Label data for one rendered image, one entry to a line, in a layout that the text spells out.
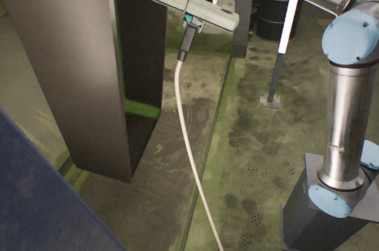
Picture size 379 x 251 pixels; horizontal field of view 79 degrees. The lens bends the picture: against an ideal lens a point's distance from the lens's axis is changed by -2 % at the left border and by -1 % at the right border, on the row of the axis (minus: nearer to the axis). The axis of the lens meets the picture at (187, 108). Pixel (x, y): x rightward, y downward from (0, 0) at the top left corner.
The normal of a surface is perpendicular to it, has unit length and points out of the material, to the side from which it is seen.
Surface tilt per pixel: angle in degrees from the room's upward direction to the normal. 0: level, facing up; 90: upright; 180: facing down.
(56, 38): 90
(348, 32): 83
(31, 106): 57
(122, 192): 0
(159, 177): 0
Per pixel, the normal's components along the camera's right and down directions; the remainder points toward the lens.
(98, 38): -0.23, 0.68
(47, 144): 0.77, -0.28
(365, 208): -0.07, -0.72
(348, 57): -0.80, 0.37
